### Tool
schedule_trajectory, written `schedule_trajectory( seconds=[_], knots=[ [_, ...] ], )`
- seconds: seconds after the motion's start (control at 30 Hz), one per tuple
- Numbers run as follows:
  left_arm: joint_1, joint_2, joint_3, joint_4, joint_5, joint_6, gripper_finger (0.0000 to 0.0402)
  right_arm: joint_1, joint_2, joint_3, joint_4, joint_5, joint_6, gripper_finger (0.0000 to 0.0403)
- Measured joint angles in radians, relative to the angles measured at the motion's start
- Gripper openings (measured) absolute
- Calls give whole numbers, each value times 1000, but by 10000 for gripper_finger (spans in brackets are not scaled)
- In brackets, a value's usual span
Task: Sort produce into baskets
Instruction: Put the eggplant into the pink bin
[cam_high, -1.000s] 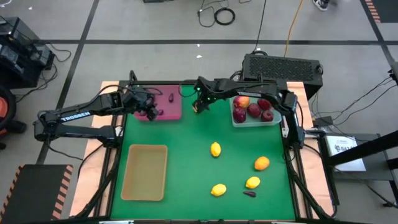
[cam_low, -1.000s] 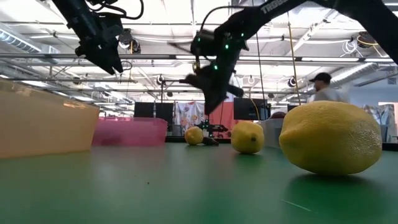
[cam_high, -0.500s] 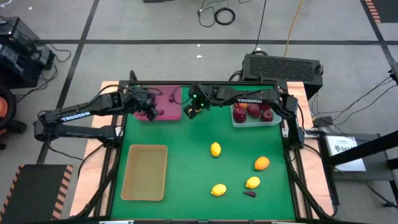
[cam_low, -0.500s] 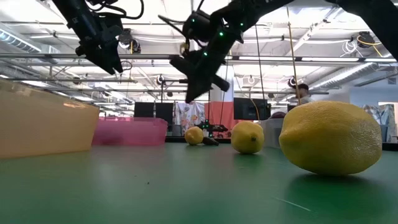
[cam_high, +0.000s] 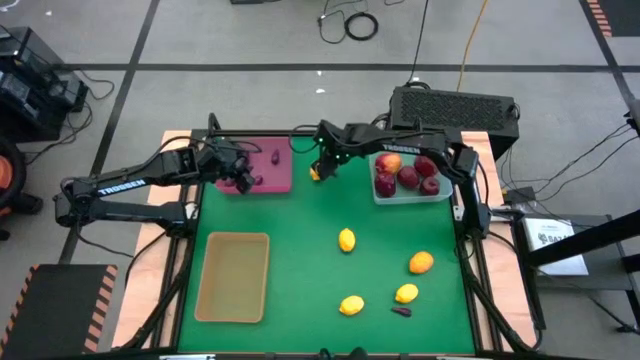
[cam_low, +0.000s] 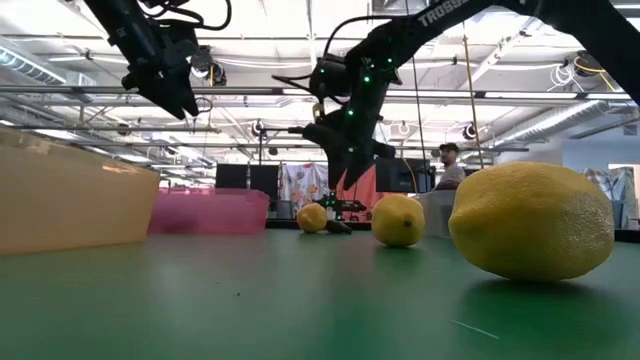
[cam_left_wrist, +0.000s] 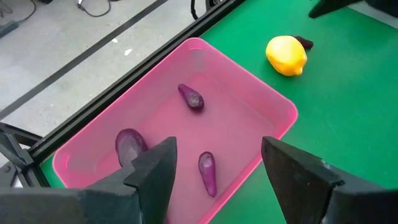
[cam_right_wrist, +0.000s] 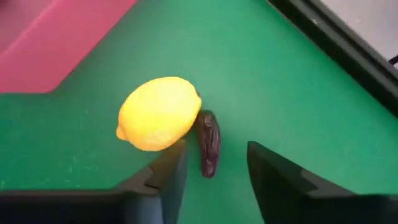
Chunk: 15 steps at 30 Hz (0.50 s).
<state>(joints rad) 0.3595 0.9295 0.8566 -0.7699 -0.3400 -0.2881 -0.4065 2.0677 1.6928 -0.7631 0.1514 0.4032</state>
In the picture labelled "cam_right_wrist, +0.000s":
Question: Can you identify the wrinkled dark brown date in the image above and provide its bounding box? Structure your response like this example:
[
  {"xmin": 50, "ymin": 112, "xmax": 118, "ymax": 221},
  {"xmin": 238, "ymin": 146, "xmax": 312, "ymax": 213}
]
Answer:
[{"xmin": 195, "ymin": 110, "xmax": 221, "ymax": 179}]

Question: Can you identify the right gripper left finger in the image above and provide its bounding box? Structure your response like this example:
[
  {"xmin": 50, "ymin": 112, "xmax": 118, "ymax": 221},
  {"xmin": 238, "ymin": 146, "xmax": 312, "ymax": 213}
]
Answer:
[{"xmin": 116, "ymin": 139, "xmax": 187, "ymax": 224}]

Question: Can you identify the black table edge frame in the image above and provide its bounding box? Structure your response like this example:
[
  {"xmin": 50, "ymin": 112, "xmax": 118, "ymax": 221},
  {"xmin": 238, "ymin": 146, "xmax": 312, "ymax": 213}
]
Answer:
[{"xmin": 267, "ymin": 0, "xmax": 398, "ymax": 118}]

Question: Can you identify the yellow lemon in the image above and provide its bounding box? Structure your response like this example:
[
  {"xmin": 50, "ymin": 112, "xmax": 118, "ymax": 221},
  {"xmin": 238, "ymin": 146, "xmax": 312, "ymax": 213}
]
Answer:
[{"xmin": 116, "ymin": 76, "xmax": 203, "ymax": 152}]

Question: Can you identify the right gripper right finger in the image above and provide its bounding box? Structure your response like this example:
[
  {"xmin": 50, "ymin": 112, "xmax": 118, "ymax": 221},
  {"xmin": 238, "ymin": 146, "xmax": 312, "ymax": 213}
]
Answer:
[{"xmin": 247, "ymin": 141, "xmax": 398, "ymax": 224}]

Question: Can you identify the pink translucent plastic basket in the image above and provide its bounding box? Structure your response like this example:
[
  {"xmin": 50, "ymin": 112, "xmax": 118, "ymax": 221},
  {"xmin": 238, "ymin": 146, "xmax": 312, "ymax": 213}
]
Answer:
[{"xmin": 0, "ymin": 0, "xmax": 139, "ymax": 94}]

